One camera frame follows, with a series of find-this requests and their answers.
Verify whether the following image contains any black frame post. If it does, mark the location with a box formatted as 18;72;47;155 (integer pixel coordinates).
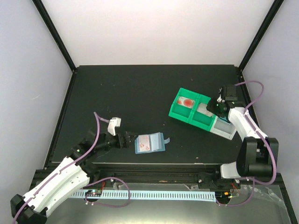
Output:
32;0;76;72
238;0;284;72

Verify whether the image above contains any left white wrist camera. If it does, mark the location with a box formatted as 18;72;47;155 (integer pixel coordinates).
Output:
107;117;121;136

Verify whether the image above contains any red dot card in bin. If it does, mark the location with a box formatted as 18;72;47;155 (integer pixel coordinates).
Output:
177;96;195;108

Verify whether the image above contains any white floral credit card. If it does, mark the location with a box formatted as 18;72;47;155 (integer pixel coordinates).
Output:
137;135;150;153

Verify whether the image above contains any black front rail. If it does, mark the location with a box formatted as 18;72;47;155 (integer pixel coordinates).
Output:
96;163;219;184

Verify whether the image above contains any blue card holder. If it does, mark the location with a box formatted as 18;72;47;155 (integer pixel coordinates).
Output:
135;132;170;154

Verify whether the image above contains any right black frame post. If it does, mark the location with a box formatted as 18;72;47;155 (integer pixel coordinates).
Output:
238;0;284;72

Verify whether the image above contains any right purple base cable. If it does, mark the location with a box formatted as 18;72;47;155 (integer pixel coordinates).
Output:
215;178;255;208

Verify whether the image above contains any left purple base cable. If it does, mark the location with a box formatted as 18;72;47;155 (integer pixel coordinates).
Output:
81;176;130;208

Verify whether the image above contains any white slotted cable duct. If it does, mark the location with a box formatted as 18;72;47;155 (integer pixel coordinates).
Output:
70;189;216;202

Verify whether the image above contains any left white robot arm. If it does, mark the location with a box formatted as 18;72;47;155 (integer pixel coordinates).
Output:
10;132;138;224

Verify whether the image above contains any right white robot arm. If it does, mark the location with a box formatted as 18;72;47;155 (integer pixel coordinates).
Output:
207;85;279;188

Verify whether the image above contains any white striped credit card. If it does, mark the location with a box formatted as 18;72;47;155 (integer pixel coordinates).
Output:
197;103;213;117

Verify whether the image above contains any left small circuit board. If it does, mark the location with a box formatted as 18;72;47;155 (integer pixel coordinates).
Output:
85;189;102;197

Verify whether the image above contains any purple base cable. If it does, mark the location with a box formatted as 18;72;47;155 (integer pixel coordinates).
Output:
81;176;130;208
215;178;255;208

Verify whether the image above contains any clear white bin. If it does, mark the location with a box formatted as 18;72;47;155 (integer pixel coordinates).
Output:
210;116;236;140

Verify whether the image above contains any left black frame post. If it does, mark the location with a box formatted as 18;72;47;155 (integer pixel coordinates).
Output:
32;0;76;72

